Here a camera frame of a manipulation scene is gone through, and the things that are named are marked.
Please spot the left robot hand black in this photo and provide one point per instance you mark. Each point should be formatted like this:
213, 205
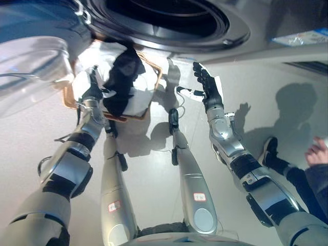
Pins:
91, 87

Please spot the right robot hand black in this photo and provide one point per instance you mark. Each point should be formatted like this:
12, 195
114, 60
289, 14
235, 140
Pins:
211, 87

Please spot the bystander bare hand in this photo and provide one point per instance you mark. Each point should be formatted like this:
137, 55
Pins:
317, 153

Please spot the white garment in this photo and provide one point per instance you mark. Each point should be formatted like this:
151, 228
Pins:
142, 94

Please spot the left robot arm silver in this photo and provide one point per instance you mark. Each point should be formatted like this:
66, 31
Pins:
56, 174

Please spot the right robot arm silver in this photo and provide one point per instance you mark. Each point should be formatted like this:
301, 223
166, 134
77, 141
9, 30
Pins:
256, 174

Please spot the brown woven laundry basket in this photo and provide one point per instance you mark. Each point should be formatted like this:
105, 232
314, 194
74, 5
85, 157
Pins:
153, 77

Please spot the round washing machine door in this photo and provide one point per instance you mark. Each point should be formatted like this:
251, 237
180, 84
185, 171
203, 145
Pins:
33, 71

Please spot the grey front-load washing machine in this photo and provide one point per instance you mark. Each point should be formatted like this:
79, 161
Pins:
179, 25

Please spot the black garment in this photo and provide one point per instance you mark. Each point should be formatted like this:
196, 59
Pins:
123, 84

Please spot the person leg dark trousers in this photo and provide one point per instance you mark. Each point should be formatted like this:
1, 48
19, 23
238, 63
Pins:
302, 184

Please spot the black sneaker of person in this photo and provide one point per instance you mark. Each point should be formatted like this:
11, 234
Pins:
269, 151

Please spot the right robot leg silver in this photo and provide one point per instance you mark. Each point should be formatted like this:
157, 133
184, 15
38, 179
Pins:
192, 184

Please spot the robot leg silver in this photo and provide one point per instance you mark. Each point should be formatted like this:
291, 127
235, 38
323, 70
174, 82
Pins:
116, 194
192, 184

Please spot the blue energy label sticker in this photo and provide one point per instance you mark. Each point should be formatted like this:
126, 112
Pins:
299, 38

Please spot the left robot leg silver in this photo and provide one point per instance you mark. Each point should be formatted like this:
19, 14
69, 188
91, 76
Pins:
116, 194

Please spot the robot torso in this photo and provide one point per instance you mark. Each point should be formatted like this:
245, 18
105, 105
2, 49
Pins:
184, 235

